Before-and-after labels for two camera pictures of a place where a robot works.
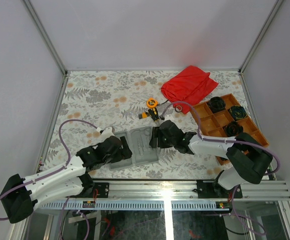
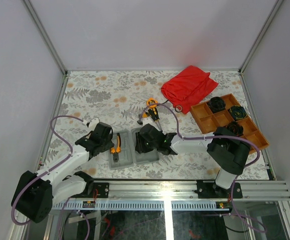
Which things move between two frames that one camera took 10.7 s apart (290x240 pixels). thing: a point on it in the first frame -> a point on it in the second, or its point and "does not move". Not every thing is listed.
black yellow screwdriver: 154,114 does not move
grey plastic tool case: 139,139 does not move
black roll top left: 217,103 does not move
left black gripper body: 112,159 -> 108,144
